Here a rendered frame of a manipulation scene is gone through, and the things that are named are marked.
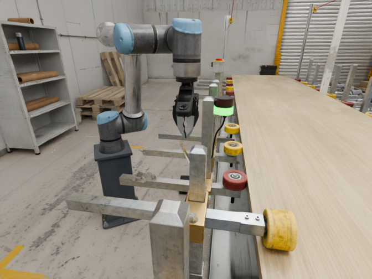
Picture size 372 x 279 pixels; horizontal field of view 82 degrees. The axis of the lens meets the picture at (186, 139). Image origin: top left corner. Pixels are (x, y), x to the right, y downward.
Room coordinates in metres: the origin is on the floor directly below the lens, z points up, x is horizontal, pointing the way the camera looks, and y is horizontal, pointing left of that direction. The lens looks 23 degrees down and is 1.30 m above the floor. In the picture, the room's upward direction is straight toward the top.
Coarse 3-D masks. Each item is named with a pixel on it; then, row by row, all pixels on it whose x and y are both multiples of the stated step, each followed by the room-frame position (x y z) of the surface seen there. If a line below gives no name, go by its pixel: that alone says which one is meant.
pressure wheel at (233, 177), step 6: (228, 174) 0.62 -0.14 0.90; (234, 174) 0.61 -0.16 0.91; (240, 174) 0.62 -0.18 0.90; (228, 180) 0.58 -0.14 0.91; (234, 180) 0.58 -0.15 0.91; (240, 180) 0.58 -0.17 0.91; (246, 180) 0.59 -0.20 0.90; (228, 186) 0.58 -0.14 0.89; (234, 186) 0.57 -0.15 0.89; (240, 186) 0.57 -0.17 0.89; (234, 198) 0.61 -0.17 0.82
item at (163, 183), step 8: (120, 176) 0.68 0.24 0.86; (128, 176) 0.68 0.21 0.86; (120, 184) 0.67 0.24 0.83; (128, 184) 0.66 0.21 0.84; (136, 184) 0.65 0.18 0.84; (144, 184) 0.65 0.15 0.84; (152, 184) 0.64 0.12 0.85; (160, 184) 0.64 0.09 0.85; (168, 184) 0.63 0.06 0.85; (176, 184) 0.63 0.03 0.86; (184, 184) 0.62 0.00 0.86; (216, 184) 0.62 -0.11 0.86; (216, 192) 0.60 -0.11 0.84; (224, 192) 0.60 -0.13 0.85; (232, 192) 0.59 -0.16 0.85; (240, 192) 0.59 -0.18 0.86
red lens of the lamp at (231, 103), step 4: (216, 100) 0.64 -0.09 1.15; (220, 100) 0.63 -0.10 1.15; (224, 100) 0.63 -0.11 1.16; (228, 100) 0.63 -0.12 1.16; (232, 100) 0.64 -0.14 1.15; (216, 104) 0.64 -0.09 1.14; (220, 104) 0.63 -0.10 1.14; (224, 104) 0.63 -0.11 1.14; (228, 104) 0.63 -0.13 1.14; (232, 104) 0.64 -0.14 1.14
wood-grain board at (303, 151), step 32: (256, 96) 1.87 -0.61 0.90; (288, 96) 1.87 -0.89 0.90; (320, 96) 1.87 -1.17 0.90; (256, 128) 1.07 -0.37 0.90; (288, 128) 1.07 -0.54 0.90; (320, 128) 1.07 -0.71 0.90; (352, 128) 1.07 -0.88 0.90; (256, 160) 0.73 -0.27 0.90; (288, 160) 0.73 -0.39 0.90; (320, 160) 0.73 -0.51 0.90; (352, 160) 0.73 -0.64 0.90; (256, 192) 0.53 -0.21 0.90; (288, 192) 0.53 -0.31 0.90; (320, 192) 0.53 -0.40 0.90; (352, 192) 0.53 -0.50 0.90; (320, 224) 0.40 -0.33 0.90; (352, 224) 0.40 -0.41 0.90; (256, 256) 0.33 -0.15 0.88; (288, 256) 0.31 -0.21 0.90; (320, 256) 0.31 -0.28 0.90; (352, 256) 0.31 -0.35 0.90
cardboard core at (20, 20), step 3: (9, 18) 3.07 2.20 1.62; (12, 18) 3.06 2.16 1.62; (15, 18) 3.06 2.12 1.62; (18, 18) 3.05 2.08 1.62; (21, 18) 3.05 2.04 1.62; (24, 18) 3.04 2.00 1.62; (27, 18) 3.03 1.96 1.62; (30, 18) 3.07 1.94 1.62; (12, 21) 3.05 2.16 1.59; (15, 21) 3.04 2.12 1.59; (18, 21) 3.04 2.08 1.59; (21, 21) 3.03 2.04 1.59; (24, 21) 3.03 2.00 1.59; (27, 21) 3.02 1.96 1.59; (30, 21) 3.10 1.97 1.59; (33, 21) 3.09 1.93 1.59
